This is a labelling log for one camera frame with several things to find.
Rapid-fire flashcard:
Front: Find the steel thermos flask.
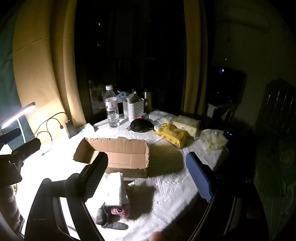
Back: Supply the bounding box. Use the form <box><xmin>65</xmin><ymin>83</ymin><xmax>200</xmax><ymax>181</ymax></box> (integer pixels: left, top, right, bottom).
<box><xmin>142</xmin><ymin>89</ymin><xmax>153</xmax><ymax>114</ymax></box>

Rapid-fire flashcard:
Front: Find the black charging cable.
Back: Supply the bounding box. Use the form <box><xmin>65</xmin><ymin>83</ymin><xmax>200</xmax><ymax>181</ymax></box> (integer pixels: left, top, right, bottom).
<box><xmin>35</xmin><ymin>112</ymin><xmax>71</xmax><ymax>139</ymax></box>
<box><xmin>37</xmin><ymin>119</ymin><xmax>65</xmax><ymax>158</ymax></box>

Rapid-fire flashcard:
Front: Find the wide yellow curtain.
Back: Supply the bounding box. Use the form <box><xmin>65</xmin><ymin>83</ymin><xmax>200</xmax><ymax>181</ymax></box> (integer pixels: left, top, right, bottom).
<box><xmin>13</xmin><ymin>0</ymin><xmax>93</xmax><ymax>141</ymax></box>

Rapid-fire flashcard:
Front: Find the dark green cloth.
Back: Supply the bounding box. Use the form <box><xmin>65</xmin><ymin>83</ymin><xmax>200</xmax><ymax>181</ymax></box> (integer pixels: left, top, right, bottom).
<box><xmin>0</xmin><ymin>14</ymin><xmax>31</xmax><ymax>145</ymax></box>

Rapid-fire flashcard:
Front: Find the cream plastic bag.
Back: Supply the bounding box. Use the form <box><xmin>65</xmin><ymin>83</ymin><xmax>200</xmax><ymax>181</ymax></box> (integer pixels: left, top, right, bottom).
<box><xmin>199</xmin><ymin>128</ymin><xmax>228</xmax><ymax>151</ymax></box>

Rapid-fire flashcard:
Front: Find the dark grey sock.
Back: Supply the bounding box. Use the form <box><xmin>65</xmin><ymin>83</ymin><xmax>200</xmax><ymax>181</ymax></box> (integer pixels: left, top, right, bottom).
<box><xmin>95</xmin><ymin>205</ymin><xmax>111</xmax><ymax>225</ymax></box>

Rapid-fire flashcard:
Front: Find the brown cardboard box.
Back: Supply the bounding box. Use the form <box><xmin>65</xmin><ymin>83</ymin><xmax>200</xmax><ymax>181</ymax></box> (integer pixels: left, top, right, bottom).
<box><xmin>73</xmin><ymin>137</ymin><xmax>150</xmax><ymax>178</ymax></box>

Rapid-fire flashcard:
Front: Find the white towel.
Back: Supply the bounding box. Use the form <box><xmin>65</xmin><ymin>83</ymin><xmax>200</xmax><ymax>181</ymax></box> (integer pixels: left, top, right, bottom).
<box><xmin>105</xmin><ymin>172</ymin><xmax>125</xmax><ymax>207</ymax></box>

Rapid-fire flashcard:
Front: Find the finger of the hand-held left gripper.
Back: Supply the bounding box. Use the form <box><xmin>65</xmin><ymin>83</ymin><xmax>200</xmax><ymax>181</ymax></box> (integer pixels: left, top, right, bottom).
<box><xmin>0</xmin><ymin>128</ymin><xmax>22</xmax><ymax>142</ymax></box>
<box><xmin>11</xmin><ymin>138</ymin><xmax>41</xmax><ymax>161</ymax></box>

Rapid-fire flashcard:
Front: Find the dark slatted furniture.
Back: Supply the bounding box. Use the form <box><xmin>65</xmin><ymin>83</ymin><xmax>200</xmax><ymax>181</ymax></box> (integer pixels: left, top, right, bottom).
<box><xmin>255</xmin><ymin>79</ymin><xmax>296</xmax><ymax>139</ymax></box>

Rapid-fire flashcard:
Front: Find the white perforated basket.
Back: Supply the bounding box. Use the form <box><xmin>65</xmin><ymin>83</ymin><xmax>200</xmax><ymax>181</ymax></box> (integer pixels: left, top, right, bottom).
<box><xmin>122</xmin><ymin>97</ymin><xmax>145</xmax><ymax>122</ymax></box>

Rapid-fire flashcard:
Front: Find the beige tissue box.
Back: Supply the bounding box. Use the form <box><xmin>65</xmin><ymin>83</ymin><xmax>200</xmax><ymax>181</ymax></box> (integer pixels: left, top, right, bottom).
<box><xmin>172</xmin><ymin>115</ymin><xmax>201</xmax><ymax>139</ymax></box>

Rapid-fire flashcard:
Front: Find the black round pouch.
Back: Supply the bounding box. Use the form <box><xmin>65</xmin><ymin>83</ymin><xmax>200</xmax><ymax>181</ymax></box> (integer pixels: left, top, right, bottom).
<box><xmin>130</xmin><ymin>119</ymin><xmax>148</xmax><ymax>133</ymax></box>

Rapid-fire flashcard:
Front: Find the white desk lamp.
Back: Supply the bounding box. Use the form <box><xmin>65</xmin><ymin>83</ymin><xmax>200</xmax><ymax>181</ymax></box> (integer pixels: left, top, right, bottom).
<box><xmin>0</xmin><ymin>102</ymin><xmax>36</xmax><ymax>149</ymax></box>

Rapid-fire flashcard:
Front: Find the pink fuzzy sock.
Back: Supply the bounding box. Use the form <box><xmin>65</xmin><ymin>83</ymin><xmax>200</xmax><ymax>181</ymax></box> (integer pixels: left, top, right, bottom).
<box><xmin>110</xmin><ymin>205</ymin><xmax>131</xmax><ymax>218</ymax></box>

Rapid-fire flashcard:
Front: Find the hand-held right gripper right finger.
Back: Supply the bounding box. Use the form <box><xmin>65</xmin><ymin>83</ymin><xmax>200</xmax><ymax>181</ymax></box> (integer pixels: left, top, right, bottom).
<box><xmin>186</xmin><ymin>152</ymin><xmax>270</xmax><ymax>241</ymax></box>

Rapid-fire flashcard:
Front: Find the black dotted sock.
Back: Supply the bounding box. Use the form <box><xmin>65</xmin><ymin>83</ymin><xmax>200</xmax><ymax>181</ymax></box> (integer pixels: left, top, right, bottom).
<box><xmin>102</xmin><ymin>221</ymin><xmax>129</xmax><ymax>230</ymax></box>

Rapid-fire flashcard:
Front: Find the narrow yellow curtain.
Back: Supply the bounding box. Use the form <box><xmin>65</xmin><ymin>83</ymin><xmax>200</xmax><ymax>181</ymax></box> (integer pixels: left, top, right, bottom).
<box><xmin>183</xmin><ymin>0</ymin><xmax>208</xmax><ymax>114</ymax></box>

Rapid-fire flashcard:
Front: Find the pile of white cloths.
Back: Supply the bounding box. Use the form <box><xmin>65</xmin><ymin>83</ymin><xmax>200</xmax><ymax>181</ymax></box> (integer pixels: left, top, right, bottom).
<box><xmin>148</xmin><ymin>111</ymin><xmax>181</xmax><ymax>126</ymax></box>

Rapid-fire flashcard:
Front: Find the person's right hand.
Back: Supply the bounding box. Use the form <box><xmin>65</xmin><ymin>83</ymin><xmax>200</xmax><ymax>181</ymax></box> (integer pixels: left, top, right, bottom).
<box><xmin>149</xmin><ymin>231</ymin><xmax>166</xmax><ymax>241</ymax></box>

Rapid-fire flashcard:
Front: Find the clear plastic water bottle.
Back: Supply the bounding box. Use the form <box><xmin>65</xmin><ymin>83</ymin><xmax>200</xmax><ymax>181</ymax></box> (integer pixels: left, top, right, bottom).
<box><xmin>104</xmin><ymin>85</ymin><xmax>120</xmax><ymax>128</ymax></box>

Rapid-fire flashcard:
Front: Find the yellow tissue pack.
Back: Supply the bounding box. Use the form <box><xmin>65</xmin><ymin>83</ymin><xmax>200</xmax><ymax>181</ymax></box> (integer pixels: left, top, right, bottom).
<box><xmin>154</xmin><ymin>123</ymin><xmax>189</xmax><ymax>149</ymax></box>

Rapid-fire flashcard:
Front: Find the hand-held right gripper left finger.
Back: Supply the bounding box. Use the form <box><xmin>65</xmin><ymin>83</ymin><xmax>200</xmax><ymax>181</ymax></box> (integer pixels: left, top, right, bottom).
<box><xmin>24</xmin><ymin>152</ymin><xmax>109</xmax><ymax>241</ymax></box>

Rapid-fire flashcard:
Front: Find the black power adapter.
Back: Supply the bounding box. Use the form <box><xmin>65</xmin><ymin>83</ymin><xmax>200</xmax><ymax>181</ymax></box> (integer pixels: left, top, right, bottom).
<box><xmin>65</xmin><ymin>120</ymin><xmax>78</xmax><ymax>138</ymax></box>

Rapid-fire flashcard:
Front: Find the person's left forearm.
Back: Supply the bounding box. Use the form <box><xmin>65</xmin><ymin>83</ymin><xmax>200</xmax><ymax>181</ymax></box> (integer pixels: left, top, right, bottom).
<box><xmin>0</xmin><ymin>185</ymin><xmax>25</xmax><ymax>231</ymax></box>

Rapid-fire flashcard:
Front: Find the white power bank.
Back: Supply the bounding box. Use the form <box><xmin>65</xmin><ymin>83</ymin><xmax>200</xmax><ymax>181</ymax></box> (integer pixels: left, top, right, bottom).
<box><xmin>59</xmin><ymin>126</ymin><xmax>70</xmax><ymax>140</ymax></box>

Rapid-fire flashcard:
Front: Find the white and blue carton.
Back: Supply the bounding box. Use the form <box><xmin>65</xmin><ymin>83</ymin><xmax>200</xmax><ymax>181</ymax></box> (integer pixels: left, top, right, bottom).
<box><xmin>75</xmin><ymin>123</ymin><xmax>95</xmax><ymax>137</ymax></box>

